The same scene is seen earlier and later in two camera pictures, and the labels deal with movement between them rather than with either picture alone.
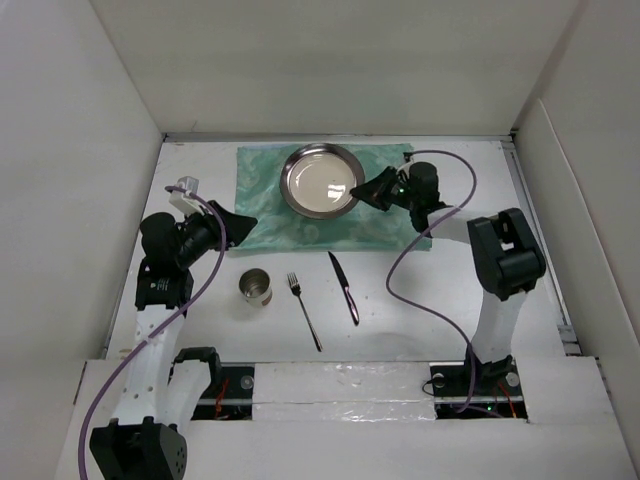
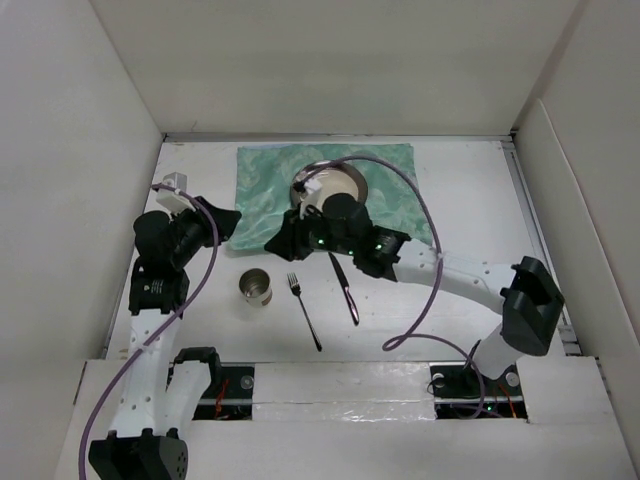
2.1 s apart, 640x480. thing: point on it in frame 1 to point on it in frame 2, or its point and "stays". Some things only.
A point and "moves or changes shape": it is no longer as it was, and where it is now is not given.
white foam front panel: [342, 392] stays
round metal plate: [316, 180] moves or changes shape
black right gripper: [375, 190] to [287, 241]
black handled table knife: [345, 287] stays
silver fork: [296, 289] stays
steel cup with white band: [256, 286] stays
